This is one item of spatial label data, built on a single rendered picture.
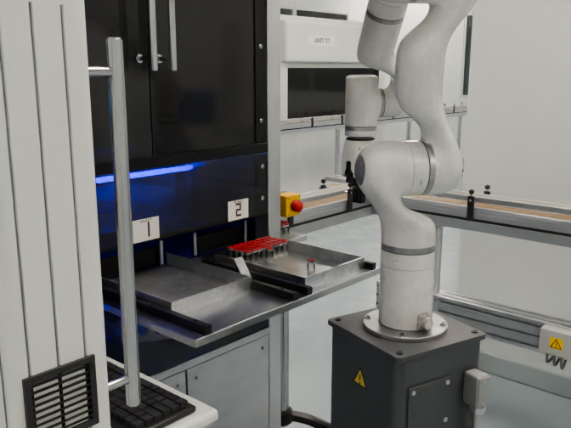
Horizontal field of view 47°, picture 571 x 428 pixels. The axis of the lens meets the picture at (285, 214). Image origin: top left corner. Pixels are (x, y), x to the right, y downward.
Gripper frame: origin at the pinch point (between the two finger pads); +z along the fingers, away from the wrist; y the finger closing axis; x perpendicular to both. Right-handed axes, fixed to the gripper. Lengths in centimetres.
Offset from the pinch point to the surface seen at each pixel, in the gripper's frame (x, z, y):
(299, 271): -13.6, 22.2, 8.4
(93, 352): 16, 10, 92
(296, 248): -27.1, 20.9, -5.8
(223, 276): -23.4, 20.9, 28.4
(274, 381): -39, 71, -9
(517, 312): 12, 55, -87
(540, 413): 12, 110, -121
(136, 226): -39, 7, 44
